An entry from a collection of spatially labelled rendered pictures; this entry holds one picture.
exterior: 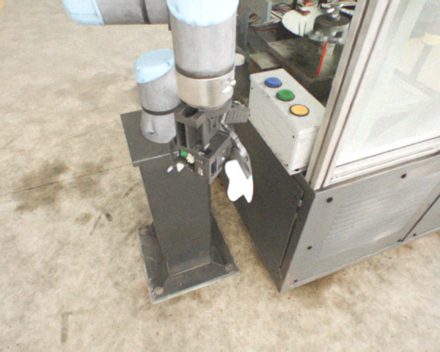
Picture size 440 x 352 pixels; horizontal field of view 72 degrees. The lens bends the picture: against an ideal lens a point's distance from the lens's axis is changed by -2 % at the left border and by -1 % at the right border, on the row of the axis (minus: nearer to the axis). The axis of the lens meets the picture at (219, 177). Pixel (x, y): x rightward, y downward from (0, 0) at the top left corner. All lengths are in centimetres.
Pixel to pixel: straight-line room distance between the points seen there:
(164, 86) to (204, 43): 49
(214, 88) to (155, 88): 47
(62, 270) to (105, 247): 21
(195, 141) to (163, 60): 43
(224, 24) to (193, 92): 9
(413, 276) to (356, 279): 27
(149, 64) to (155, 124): 17
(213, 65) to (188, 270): 121
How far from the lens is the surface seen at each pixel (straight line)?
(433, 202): 147
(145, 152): 90
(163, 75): 83
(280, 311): 144
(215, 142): 44
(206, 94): 39
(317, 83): 107
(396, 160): 96
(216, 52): 36
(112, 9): 47
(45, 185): 207
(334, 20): 118
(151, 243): 158
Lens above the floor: 133
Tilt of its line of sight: 47 degrees down
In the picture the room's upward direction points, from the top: straight up
